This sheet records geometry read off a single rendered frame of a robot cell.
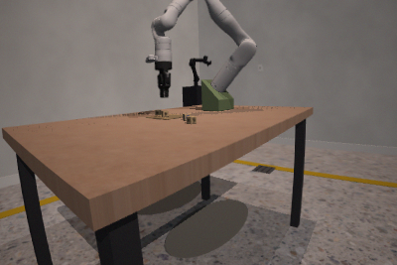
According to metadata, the tan square mat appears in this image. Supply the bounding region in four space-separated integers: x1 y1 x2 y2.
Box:
148 114 183 120

